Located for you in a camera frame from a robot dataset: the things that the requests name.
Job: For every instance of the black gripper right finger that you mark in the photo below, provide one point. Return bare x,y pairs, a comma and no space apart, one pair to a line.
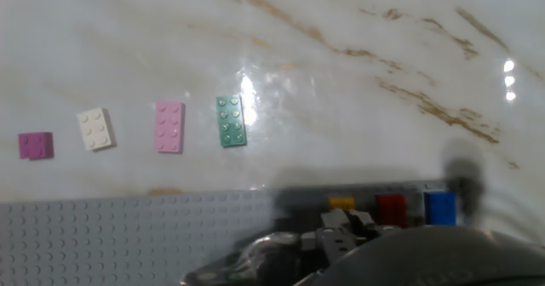
364,220

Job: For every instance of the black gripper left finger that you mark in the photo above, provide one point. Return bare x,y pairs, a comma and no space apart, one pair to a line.
336,237

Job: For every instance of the yellow Lego brick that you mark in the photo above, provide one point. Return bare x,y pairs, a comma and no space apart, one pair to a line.
341,202

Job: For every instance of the red Lego brick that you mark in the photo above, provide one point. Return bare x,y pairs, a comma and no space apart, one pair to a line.
391,209

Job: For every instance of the blue Lego brick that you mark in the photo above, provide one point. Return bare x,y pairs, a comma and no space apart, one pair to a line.
440,208

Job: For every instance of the green Lego brick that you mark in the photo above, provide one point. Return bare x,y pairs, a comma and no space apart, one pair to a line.
231,120

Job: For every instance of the pink Lego brick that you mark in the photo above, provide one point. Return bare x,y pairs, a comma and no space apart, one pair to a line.
169,126

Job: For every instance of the grey Lego baseplate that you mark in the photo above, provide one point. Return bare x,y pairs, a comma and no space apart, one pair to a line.
106,235

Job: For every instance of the white Lego brick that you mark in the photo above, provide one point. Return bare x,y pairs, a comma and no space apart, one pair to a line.
95,128

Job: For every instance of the small magenta Lego brick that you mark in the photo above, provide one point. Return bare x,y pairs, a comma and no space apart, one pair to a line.
36,145

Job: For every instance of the marble pattern table sheet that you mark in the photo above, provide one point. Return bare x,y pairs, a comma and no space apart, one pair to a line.
340,43

